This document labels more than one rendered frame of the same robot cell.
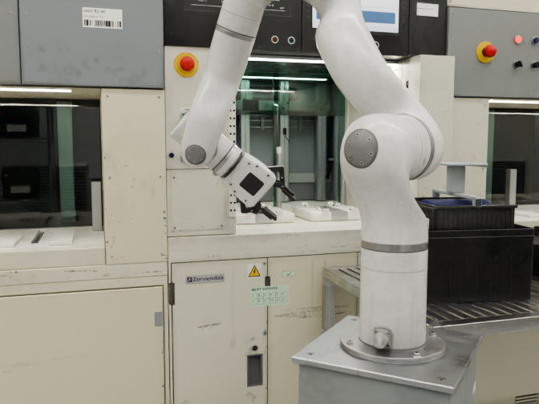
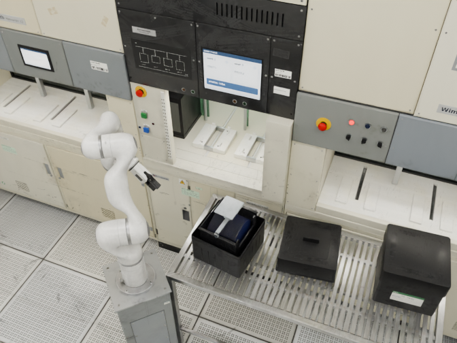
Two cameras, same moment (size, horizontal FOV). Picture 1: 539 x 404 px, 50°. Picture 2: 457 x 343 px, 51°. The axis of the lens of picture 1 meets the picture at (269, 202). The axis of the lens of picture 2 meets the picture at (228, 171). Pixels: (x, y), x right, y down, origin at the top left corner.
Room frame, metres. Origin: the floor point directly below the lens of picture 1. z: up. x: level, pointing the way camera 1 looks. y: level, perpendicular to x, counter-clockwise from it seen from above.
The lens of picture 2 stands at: (0.29, -1.42, 2.79)
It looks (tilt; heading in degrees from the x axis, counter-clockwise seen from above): 44 degrees down; 39
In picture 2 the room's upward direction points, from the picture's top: straight up
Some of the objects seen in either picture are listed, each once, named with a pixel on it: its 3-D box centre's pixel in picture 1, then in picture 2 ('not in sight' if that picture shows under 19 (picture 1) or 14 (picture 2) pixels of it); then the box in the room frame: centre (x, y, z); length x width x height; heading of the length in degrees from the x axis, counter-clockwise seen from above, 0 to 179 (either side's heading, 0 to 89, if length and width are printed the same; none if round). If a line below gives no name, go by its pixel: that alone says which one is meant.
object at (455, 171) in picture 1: (454, 224); (228, 227); (1.47, -0.47, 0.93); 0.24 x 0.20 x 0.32; 9
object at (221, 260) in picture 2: (453, 255); (228, 237); (1.47, -0.48, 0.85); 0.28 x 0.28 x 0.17; 9
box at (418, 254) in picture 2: not in sight; (410, 269); (1.82, -1.28, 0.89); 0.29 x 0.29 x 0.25; 20
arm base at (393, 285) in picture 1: (392, 296); (132, 267); (1.04, -0.23, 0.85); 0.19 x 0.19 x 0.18
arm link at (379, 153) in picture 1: (386, 182); (119, 241); (1.01, -0.21, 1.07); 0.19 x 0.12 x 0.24; 139
